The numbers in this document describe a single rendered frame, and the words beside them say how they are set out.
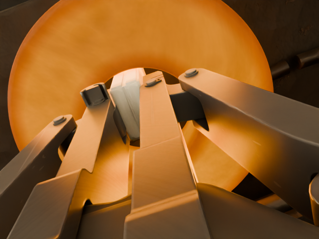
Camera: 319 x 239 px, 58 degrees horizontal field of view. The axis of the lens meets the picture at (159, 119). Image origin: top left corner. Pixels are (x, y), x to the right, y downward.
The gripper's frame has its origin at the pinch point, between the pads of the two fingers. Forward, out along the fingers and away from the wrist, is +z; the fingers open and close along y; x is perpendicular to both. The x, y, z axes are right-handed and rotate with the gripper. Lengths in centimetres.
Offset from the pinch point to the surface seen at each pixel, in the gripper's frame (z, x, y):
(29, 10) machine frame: 7.2, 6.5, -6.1
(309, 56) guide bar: 5.3, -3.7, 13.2
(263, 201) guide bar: -2.8, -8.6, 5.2
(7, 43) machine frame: 7.1, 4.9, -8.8
